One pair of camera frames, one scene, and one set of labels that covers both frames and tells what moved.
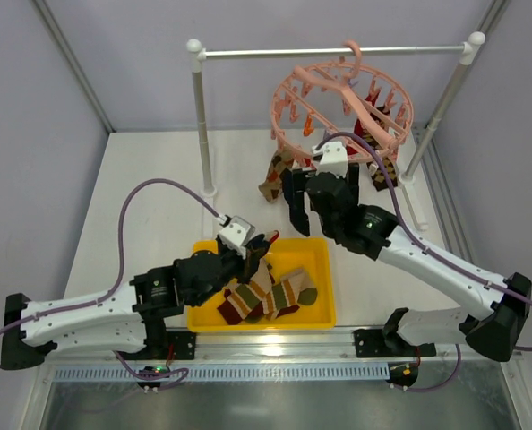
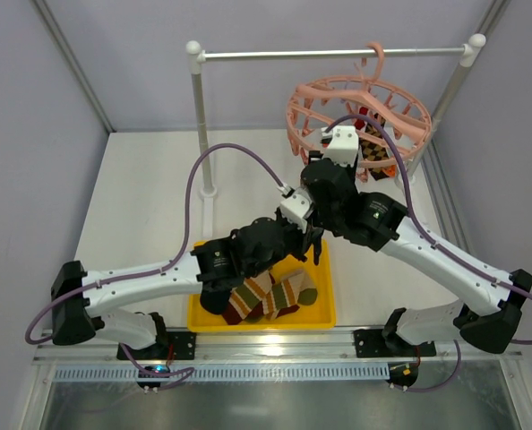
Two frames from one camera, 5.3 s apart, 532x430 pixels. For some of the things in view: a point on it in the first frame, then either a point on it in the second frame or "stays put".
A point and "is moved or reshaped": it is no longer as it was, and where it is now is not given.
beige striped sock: [286, 296] stays put
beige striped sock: [244, 300] stays put
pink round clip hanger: [341, 110] is moved or reshaped
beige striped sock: [243, 297] -> [275, 307]
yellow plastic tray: [314, 255] stays put
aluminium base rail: [277, 347] stays put
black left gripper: [250, 253] -> [305, 237]
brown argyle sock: [376, 167] -> [370, 150]
